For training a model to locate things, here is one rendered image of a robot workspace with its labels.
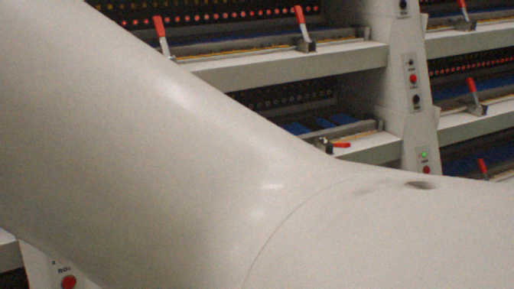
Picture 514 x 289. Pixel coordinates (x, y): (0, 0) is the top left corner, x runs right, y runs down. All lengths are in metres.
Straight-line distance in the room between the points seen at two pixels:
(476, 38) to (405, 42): 0.22
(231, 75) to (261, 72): 0.06
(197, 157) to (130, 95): 0.03
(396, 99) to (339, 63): 0.15
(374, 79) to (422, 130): 0.15
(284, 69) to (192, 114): 0.58
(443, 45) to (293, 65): 0.38
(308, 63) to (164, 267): 0.64
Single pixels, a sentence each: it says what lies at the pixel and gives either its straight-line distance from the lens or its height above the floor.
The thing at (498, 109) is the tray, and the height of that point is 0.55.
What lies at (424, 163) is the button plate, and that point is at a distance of 0.93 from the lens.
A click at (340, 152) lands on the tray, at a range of 0.80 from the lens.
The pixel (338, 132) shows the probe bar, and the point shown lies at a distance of 0.84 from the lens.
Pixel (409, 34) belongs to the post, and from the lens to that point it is 0.92.
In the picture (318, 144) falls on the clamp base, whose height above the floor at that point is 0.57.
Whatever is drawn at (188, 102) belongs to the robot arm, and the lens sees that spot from 0.17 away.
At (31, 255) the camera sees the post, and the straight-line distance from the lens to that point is 0.66.
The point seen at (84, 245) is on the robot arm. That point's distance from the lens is 0.17.
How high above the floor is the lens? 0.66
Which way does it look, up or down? 5 degrees down
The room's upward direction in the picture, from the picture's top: 10 degrees counter-clockwise
